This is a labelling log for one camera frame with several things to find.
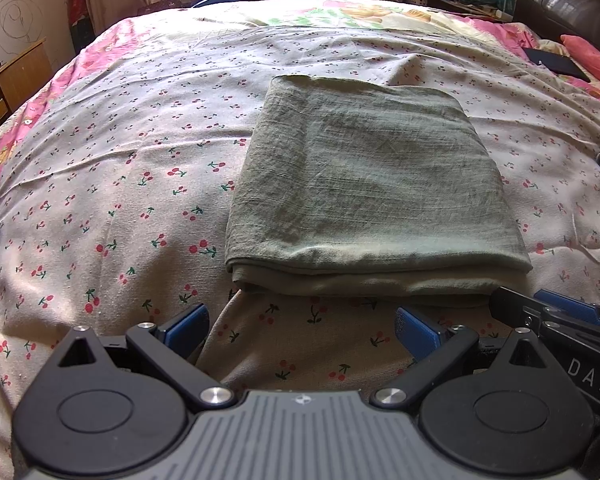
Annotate dark brown bag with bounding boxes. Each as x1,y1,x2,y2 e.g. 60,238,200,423
137,0,191,16

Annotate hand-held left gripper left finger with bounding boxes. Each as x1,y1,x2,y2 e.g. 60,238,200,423
55,303,237,409

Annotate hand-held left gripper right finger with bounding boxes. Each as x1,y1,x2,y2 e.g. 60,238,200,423
369,306,553,409

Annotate red patterned bag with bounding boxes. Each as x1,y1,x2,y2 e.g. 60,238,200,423
67,0,99,54

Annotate green pants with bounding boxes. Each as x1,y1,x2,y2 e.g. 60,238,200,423
225,74,533,310

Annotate wooden cabinet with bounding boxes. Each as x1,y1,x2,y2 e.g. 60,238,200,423
0,37,54,137

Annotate pink cartoon print blanket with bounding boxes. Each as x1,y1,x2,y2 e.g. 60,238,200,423
0,0,600,196

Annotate cherry print bedsheet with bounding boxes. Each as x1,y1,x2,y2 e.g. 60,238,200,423
0,22,600,471

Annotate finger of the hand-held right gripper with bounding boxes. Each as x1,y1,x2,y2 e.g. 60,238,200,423
490,286,546,332
534,289,600,326

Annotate pink pillow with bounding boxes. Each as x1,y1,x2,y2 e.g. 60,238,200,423
560,35,600,88

